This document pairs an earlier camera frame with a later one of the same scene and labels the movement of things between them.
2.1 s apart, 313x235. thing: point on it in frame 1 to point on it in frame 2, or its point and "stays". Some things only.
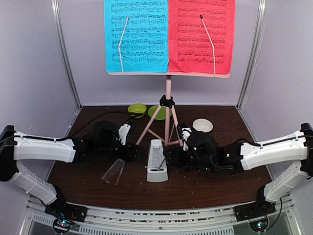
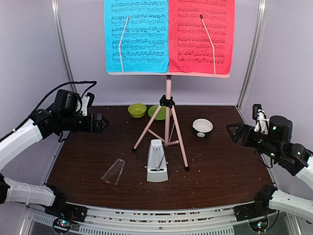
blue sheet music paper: x=145 y=43 stays
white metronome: x=157 y=170 stays
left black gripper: x=128 y=155 to x=98 y=128
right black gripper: x=176 y=160 to x=246 y=130
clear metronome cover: x=113 y=174 stays
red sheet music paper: x=190 y=51 stays
